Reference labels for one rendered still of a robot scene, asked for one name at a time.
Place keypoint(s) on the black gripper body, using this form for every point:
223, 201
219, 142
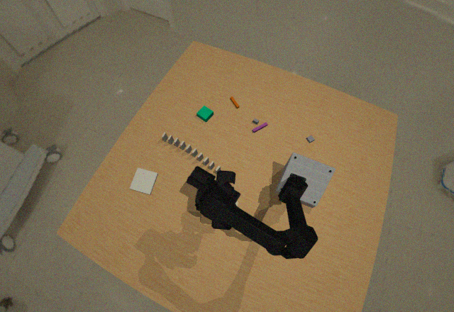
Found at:
224, 176

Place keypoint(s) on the purple rectangular block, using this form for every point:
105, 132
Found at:
260, 127

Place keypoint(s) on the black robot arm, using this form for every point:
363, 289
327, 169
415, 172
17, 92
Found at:
217, 201

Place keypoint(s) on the green block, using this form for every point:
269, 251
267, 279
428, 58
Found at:
205, 113

